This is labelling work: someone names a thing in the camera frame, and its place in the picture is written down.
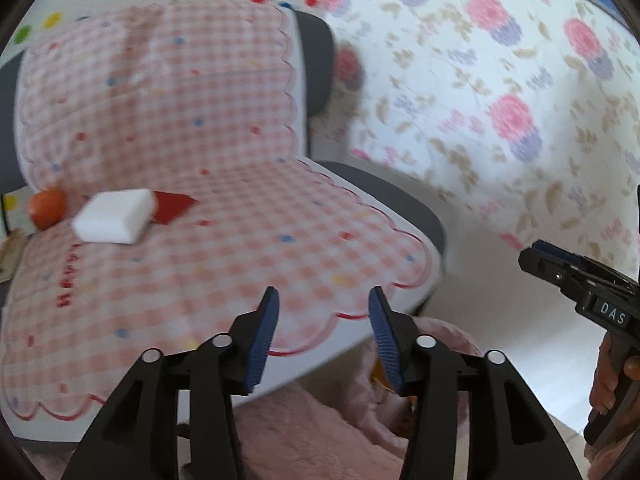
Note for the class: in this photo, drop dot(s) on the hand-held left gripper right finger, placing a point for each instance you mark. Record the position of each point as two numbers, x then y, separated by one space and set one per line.
385 345

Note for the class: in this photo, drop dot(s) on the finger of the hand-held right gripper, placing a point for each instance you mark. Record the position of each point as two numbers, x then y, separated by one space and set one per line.
537 265
550 250

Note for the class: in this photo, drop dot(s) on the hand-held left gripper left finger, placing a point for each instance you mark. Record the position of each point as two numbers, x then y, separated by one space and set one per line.
262 340

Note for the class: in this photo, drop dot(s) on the person's right forearm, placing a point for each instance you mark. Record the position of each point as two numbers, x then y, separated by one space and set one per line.
600 460

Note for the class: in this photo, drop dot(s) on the person's right hand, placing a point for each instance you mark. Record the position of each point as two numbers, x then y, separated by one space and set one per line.
605 375

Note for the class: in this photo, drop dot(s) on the pink fluffy fabric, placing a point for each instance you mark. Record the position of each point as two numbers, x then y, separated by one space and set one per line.
300 435

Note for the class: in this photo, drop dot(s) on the pink checkered cloth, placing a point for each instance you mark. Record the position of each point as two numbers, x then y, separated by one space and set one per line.
225 185

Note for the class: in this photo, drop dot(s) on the red paper piece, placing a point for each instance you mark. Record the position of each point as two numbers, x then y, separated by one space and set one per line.
172 206

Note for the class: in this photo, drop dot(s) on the white foam block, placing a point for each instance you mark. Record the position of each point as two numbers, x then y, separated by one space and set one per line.
115 216

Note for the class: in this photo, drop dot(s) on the orange fruit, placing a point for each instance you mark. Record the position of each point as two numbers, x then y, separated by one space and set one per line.
47 208

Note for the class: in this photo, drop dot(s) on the grey office chair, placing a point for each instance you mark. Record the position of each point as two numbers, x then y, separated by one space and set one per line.
320 60

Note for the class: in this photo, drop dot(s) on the floral wall sheet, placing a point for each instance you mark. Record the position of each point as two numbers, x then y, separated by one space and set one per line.
475 110

